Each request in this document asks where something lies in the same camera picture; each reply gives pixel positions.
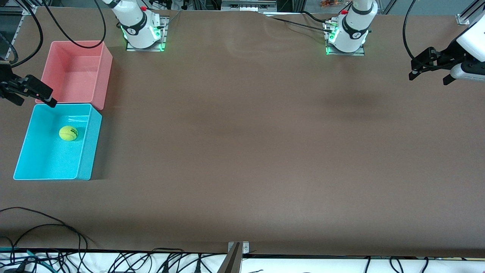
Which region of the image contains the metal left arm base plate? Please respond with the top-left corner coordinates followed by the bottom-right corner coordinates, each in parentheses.
top-left (325, 21), bottom-right (365, 56)

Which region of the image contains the grey metal bar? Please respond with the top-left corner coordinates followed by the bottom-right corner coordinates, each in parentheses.
top-left (217, 243), bottom-right (242, 273)

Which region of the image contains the teal cable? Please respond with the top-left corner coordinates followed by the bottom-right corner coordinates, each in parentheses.
top-left (0, 246), bottom-right (52, 268)

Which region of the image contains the blue plastic bin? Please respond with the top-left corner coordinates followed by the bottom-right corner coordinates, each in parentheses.
top-left (13, 103), bottom-right (103, 181)

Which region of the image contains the pink plastic bin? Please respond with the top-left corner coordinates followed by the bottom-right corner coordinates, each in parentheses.
top-left (35, 40), bottom-right (113, 111)

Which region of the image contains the long black floor cable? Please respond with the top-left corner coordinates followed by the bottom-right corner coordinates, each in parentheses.
top-left (0, 207), bottom-right (89, 253)

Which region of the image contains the small metal table bracket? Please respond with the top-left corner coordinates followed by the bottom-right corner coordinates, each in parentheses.
top-left (227, 242), bottom-right (250, 255)

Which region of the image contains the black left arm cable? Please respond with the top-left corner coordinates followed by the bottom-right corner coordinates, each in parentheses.
top-left (403, 0), bottom-right (423, 61)

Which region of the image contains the looped black floor cable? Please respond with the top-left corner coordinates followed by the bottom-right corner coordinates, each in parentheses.
top-left (9, 224), bottom-right (83, 262)

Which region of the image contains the grey metal box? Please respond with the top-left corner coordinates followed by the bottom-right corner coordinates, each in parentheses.
top-left (221, 0), bottom-right (277, 12)

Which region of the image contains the short black base cable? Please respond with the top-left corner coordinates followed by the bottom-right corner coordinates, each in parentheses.
top-left (301, 11), bottom-right (331, 23)

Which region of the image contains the aluminium frame profile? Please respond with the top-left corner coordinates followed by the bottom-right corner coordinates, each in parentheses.
top-left (459, 0), bottom-right (485, 20)

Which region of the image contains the long black base cable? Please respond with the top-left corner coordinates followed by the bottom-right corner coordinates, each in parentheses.
top-left (271, 17), bottom-right (335, 34)

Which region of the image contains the aluminium frame rail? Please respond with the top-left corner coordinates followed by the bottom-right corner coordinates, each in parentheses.
top-left (0, 15), bottom-right (25, 61)

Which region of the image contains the arched black cable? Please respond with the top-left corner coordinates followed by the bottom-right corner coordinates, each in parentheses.
top-left (152, 248), bottom-right (185, 273)

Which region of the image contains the yellow-green tennis ball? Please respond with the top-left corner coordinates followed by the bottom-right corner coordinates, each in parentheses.
top-left (59, 126), bottom-right (79, 142)

